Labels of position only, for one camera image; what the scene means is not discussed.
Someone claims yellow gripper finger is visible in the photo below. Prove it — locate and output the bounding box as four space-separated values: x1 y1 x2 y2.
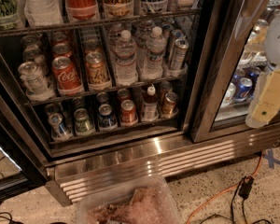
245 66 280 128

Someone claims orange extension cable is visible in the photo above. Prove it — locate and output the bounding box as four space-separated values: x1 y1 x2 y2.
186 151 265 224

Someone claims silver can middle shelf front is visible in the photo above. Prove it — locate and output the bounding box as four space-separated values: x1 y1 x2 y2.
18 62 55 102

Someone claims white can right compartment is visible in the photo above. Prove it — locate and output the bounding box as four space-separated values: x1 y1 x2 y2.
221 82 236 107

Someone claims red coke can shelf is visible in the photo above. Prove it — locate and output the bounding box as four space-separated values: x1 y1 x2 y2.
52 56 84 96
65 0 97 21

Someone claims red coke can top shelf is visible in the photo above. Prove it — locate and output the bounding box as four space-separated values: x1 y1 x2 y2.
65 0 97 21

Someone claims fridge sliding glass door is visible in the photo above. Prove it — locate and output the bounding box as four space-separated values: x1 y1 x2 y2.
189 0 280 143

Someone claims small white capped bottle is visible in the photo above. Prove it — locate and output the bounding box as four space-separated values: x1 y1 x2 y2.
141 86 158 121

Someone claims steel fridge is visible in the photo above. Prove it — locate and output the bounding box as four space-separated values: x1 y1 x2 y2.
0 0 280 205

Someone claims orange can middle shelf front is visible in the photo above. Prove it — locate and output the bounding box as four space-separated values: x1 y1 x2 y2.
85 52 112 91

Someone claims black power adapter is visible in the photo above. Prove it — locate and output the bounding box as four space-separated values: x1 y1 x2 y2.
239 176 254 200

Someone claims clear plastic bin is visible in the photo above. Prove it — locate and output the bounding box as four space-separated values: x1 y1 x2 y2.
76 175 181 224

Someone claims white can top shelf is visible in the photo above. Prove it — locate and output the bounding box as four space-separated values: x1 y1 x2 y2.
24 0 63 27

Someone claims water bottle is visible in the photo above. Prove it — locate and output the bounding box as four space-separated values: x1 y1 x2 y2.
142 26 166 80
115 30 138 86

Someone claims dark blue can bottom shelf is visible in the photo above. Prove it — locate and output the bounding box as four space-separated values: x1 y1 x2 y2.
98 104 118 131

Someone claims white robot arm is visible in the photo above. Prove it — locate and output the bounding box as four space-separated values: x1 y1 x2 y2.
245 12 280 128

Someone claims copper can bottom shelf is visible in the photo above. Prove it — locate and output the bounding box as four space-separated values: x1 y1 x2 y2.
161 91 178 118

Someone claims water bottle right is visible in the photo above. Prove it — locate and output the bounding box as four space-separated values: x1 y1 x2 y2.
142 26 166 80

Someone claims red white can bottom shelf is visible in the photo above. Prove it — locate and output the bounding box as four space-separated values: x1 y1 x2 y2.
120 100 138 126

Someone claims blue pepsi can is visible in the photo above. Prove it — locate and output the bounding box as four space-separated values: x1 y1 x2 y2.
233 77 253 102

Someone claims blue white can bottom shelf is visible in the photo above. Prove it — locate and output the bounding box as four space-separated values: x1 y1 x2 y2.
49 113 73 141

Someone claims silver slim can middle shelf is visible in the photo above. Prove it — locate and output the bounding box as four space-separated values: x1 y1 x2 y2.
169 38 189 77

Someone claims gold can top shelf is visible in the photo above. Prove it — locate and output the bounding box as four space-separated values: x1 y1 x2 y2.
103 0 133 19

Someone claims red coke can middle shelf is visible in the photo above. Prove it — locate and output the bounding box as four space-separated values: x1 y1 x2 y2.
52 56 84 96

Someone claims green can bottom shelf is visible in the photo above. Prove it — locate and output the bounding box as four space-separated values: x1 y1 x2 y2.
74 108 95 136

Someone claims water bottle left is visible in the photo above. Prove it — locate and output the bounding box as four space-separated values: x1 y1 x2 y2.
115 30 138 86

